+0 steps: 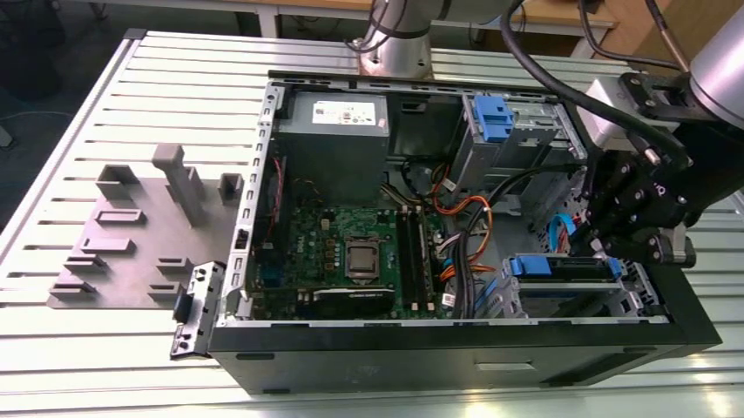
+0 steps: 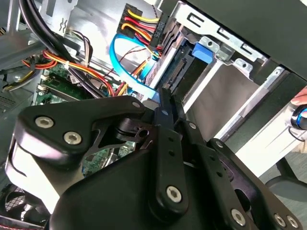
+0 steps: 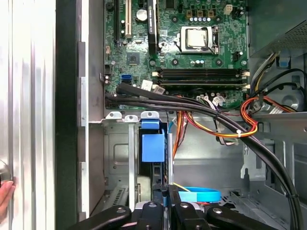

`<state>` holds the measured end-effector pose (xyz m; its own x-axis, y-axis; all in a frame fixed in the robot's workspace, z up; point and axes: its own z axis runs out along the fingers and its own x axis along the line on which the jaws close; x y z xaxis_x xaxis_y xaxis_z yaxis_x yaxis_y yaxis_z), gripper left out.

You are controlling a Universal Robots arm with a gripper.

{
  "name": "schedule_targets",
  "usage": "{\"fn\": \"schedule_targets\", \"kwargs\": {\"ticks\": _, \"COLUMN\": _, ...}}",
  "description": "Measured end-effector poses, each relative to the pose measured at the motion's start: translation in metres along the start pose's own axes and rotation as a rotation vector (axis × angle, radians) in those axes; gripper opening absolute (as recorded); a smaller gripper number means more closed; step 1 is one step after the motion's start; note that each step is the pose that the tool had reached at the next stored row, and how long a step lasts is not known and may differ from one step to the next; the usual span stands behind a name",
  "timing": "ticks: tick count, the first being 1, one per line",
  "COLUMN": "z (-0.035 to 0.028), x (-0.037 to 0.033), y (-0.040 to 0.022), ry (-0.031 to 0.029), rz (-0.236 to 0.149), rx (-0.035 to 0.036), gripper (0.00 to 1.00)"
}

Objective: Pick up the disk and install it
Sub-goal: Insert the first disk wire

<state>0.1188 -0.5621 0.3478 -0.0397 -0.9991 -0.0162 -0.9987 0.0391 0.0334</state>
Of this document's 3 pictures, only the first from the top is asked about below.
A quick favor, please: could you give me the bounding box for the wooden cabinet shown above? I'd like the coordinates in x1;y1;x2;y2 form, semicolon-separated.
598;0;744;88

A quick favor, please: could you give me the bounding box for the grey power supply unit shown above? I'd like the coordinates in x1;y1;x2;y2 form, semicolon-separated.
272;91;391;208

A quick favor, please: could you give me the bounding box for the orange wire bundle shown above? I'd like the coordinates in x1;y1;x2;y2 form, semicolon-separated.
433;193;496;288

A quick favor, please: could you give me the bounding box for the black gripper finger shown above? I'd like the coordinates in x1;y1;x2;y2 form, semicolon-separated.
590;219;698;267
572;150;652;256

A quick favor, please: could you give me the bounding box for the thin black cable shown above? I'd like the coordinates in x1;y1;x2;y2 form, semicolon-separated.
579;0;686;73

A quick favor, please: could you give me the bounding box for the grey parts rack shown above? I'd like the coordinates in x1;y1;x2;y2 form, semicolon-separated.
46;141;246;310

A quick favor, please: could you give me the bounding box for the CPU socket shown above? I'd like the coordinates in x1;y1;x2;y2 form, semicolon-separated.
341;233;391;285

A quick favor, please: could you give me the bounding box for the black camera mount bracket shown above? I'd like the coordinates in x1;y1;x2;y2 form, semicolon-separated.
619;72;699;127

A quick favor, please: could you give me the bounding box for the hard disk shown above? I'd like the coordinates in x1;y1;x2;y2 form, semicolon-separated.
507;254;627;318

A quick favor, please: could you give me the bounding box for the silver drive cage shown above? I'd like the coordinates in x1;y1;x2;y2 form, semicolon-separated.
452;90;588;195

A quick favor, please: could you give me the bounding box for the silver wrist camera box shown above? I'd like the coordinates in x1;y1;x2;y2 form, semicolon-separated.
584;80;679;152

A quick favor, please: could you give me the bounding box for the silver CPU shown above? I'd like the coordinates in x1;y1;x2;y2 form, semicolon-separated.
348;244;380;272

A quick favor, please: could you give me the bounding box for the black open PC case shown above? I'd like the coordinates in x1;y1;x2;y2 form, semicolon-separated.
206;68;722;395

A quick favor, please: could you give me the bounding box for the blue data wire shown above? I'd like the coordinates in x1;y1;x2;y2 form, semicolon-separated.
545;211;579;254

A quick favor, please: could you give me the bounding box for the silver disk bay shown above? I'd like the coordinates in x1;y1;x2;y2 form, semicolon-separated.
499;250;668;321

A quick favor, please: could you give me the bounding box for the black cable bundle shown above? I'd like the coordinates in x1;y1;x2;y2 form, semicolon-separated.
451;159;587;317

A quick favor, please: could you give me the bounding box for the blue drive latch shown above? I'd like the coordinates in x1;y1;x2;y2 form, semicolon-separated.
472;93;517;144

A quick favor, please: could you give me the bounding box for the green Dell motherboard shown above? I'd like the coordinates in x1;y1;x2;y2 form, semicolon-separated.
248;204;461;321

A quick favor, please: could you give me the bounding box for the yellow and black wire bundle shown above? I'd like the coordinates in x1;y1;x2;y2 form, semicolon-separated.
381;180;427;208

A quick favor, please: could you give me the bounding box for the thick black cable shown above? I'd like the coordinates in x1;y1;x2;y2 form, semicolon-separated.
499;0;696;171

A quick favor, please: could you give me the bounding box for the black RAM slot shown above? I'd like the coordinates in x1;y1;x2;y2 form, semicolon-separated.
397;205;421;311
413;205;439;313

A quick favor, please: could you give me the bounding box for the black graphics card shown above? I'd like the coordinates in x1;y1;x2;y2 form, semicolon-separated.
293;285;399;320

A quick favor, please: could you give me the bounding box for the wooden desk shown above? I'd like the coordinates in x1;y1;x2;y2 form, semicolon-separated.
232;0;619;57

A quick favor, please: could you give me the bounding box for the brown braided cable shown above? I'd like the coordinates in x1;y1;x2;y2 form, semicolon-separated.
644;0;696;78

